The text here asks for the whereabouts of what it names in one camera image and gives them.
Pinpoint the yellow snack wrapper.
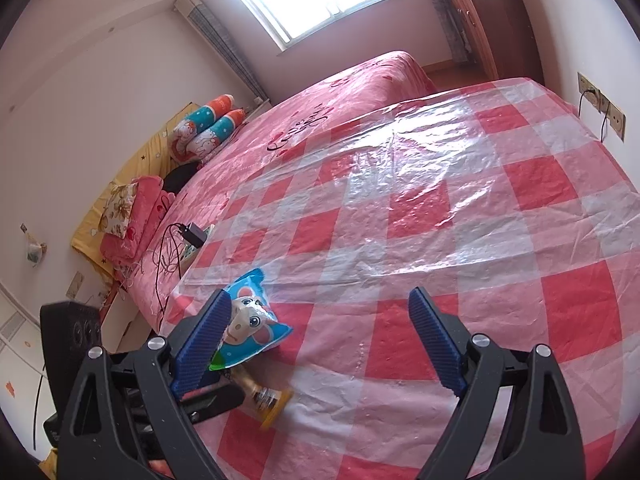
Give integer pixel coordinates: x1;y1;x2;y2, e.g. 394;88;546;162
232;362;295;431

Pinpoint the bed with pink heart blanket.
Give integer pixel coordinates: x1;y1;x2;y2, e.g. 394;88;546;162
112;50;441;331

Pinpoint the folded pink blanket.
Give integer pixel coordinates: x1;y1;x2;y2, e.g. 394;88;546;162
100;176;173;266

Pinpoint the blue mouse print snack packet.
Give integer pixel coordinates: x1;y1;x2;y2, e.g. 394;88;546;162
209;267;294;372

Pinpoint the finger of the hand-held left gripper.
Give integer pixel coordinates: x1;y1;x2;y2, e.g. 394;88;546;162
177;374;247;427

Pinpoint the white power strip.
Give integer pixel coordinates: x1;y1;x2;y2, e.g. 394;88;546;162
180;225;216;268

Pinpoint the black cable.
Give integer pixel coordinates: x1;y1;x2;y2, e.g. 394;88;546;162
154;222;187;331

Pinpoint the cartoon print pillow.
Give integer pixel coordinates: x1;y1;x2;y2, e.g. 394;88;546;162
187;108;247;163
172;94;237;148

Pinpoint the window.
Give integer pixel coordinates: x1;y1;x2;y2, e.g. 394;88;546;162
220;0;403;53

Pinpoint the brown wooden cabinet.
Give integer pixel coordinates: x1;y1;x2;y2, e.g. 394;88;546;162
440;0;538;81

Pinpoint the yellow bed headboard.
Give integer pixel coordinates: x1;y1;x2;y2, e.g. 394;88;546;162
70;102;201;281

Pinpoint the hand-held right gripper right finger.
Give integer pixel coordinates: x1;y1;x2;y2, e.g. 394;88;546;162
407;286;586;480

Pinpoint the floral pillow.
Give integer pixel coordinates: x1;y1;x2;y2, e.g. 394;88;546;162
102;182;140;238

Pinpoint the pink checkered plastic tablecloth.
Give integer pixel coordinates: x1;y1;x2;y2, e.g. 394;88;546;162
165;76;640;480

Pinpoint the beige wall socket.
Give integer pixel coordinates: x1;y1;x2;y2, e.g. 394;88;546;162
577;72;608;111
602;100;627;142

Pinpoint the black cloth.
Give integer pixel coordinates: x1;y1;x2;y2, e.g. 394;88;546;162
160;162;201;196

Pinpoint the grey checked curtain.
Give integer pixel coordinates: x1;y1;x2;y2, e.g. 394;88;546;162
175;0;271;106
425;0;473;63

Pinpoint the black charger plug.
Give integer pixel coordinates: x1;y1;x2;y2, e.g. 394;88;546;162
181;222;207;248

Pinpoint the white bedside cabinet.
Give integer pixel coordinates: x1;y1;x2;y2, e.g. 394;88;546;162
97;280;151;351

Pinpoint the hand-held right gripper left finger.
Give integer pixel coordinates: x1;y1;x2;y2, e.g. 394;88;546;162
59;287;233;480

